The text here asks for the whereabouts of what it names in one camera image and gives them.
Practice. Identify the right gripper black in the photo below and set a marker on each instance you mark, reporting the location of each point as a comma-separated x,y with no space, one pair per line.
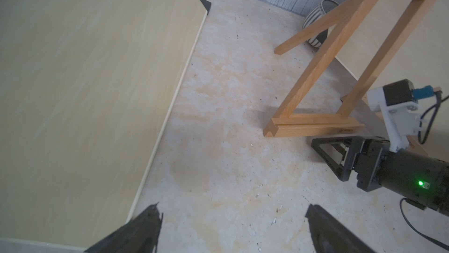
364,157

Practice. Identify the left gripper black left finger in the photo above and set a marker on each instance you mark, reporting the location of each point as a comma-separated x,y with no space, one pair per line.
140,235

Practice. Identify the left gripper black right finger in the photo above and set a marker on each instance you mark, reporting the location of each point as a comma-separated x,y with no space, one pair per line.
330,236

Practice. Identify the wooden board black corners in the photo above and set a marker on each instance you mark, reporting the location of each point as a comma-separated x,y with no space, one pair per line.
87,87
423,58

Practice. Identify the small wooden easel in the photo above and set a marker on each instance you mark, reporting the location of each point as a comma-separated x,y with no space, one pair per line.
401,124

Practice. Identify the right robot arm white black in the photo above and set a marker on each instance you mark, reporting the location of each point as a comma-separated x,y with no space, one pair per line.
421,179

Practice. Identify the striped ceramic mug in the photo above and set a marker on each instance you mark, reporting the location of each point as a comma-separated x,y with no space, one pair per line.
316,13

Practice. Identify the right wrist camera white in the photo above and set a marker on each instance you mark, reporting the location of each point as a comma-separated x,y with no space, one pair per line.
398,102

